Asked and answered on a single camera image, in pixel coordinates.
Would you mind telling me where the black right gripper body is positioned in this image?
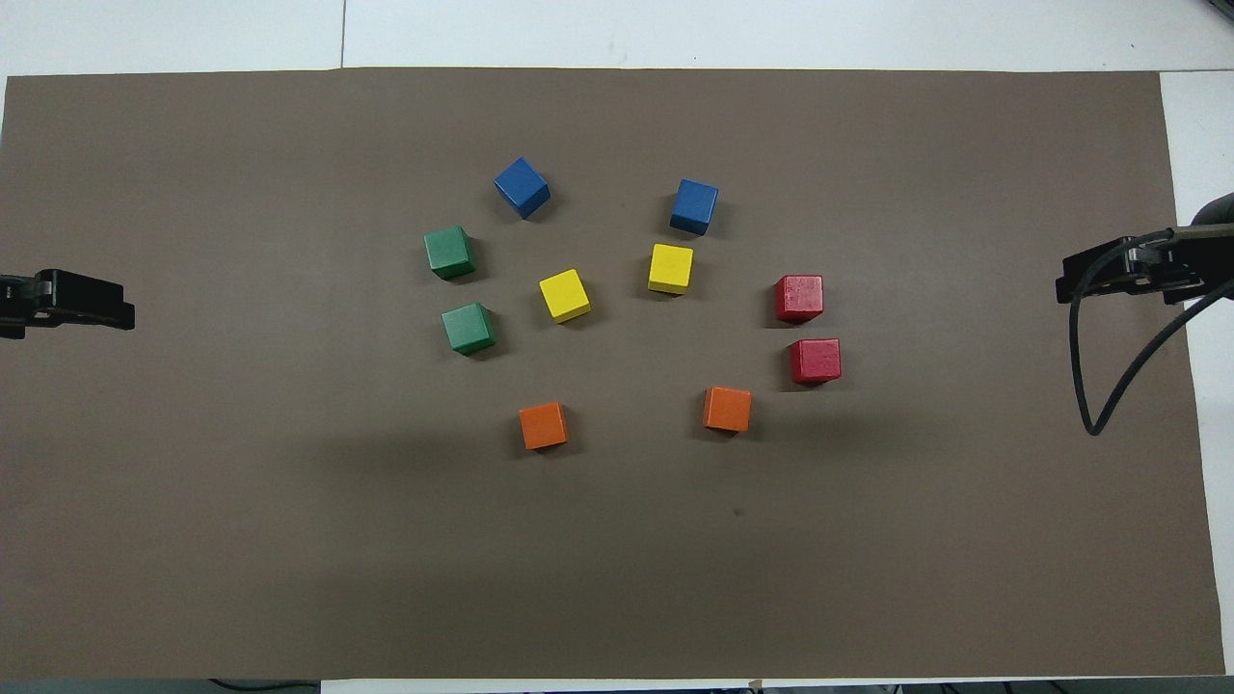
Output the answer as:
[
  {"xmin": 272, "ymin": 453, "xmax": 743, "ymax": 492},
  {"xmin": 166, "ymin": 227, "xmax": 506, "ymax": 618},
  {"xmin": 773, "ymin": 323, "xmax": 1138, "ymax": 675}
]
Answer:
[{"xmin": 1128, "ymin": 231, "xmax": 1206, "ymax": 302}]

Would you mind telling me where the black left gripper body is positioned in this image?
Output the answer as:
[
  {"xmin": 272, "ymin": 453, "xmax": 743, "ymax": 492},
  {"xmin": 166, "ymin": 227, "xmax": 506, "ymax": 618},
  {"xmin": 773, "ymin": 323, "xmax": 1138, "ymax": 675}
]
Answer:
[{"xmin": 0, "ymin": 274, "xmax": 59, "ymax": 339}]

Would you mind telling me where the red wooden cube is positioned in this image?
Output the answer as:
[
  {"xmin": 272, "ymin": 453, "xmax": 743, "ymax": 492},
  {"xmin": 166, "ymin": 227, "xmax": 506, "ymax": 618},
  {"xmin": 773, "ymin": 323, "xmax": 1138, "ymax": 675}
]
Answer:
[
  {"xmin": 774, "ymin": 274, "xmax": 825, "ymax": 324},
  {"xmin": 789, "ymin": 337, "xmax": 843, "ymax": 387}
]

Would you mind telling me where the green wooden cube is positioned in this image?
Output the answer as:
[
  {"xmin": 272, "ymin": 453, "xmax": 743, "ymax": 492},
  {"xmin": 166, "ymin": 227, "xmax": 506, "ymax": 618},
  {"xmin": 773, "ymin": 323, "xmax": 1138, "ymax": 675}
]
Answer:
[
  {"xmin": 423, "ymin": 226, "xmax": 477, "ymax": 281},
  {"xmin": 441, "ymin": 302, "xmax": 498, "ymax": 357}
]

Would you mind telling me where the brown paper table mat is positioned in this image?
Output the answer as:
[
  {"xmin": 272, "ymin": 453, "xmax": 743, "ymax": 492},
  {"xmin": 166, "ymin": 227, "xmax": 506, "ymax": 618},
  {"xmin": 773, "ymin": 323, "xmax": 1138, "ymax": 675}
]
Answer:
[{"xmin": 0, "ymin": 67, "xmax": 1227, "ymax": 681}]

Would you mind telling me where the orange wooden cube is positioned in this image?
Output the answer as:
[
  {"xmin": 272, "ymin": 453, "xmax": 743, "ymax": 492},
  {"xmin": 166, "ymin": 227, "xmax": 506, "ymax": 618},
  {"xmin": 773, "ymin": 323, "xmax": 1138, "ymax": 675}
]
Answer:
[
  {"xmin": 702, "ymin": 386, "xmax": 753, "ymax": 435},
  {"xmin": 518, "ymin": 401, "xmax": 570, "ymax": 451}
]

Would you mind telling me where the blue wooden cube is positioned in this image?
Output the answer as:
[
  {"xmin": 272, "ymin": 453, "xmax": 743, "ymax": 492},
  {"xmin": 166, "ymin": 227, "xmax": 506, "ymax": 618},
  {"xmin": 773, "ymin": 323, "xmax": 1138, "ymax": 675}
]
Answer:
[
  {"xmin": 669, "ymin": 178, "xmax": 720, "ymax": 237},
  {"xmin": 494, "ymin": 156, "xmax": 552, "ymax": 221}
]

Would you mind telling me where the yellow wooden cube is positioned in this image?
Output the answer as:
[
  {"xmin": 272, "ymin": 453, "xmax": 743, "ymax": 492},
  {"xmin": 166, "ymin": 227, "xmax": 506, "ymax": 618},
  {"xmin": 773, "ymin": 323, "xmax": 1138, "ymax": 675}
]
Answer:
[
  {"xmin": 647, "ymin": 243, "xmax": 695, "ymax": 296},
  {"xmin": 538, "ymin": 268, "xmax": 593, "ymax": 325}
]

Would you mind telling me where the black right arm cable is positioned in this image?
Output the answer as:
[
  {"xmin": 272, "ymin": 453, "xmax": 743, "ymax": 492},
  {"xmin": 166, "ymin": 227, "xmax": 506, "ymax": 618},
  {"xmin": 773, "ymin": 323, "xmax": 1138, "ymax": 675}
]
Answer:
[{"xmin": 1068, "ymin": 229, "xmax": 1234, "ymax": 437}]

